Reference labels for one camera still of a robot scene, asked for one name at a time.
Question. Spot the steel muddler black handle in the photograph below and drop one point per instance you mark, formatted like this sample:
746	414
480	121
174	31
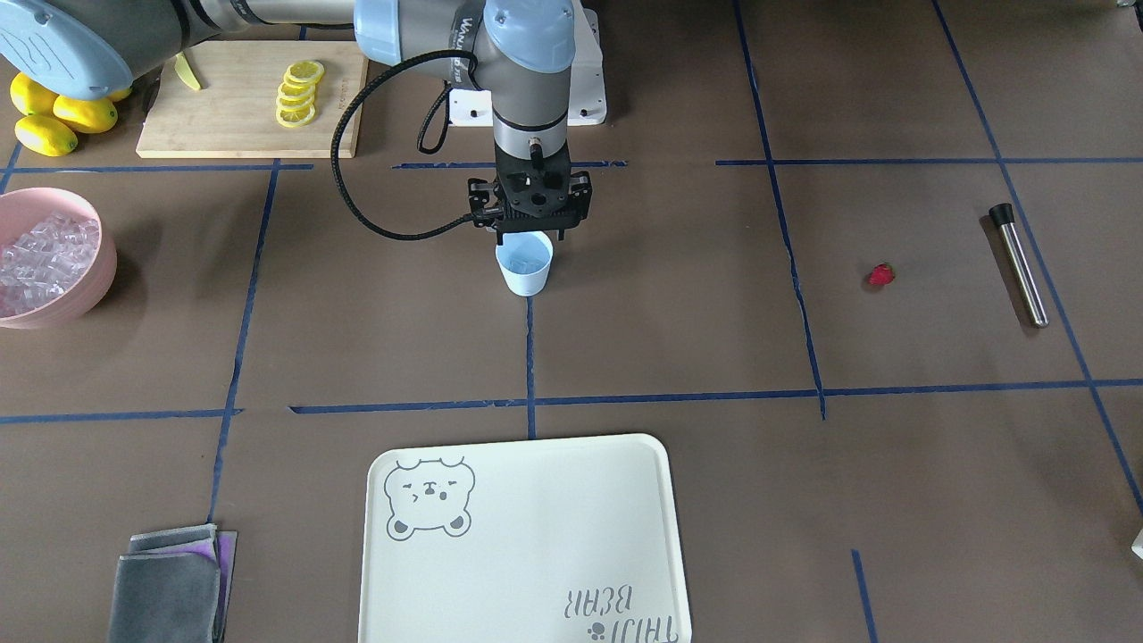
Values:
1003	217

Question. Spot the cream bear serving tray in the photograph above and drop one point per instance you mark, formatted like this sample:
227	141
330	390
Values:
547	540

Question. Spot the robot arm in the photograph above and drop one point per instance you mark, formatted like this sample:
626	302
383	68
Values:
520	52

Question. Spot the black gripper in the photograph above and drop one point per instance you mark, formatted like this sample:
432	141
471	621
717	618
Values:
478	197

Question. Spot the red strawberry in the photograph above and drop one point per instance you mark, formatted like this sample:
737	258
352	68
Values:
881	275

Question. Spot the clear ice cubes pile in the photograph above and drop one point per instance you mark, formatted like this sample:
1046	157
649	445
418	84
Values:
47	261

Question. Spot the folded grey cloth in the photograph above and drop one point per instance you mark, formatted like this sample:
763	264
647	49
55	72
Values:
174	586

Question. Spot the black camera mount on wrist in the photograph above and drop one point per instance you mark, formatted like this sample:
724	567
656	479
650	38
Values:
502	207

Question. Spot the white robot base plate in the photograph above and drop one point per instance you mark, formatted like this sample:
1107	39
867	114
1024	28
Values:
585	105

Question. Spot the pink bowl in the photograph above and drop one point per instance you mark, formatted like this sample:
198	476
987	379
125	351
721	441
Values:
24	208

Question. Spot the clear ice cube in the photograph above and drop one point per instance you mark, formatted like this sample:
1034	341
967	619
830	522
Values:
525	264

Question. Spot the lemon slices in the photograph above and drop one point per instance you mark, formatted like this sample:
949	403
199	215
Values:
296	98

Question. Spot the wooden cutting board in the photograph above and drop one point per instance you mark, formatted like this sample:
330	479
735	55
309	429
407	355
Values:
233	115

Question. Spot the light blue plastic cup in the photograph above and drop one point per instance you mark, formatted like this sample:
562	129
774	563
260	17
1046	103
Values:
534	243

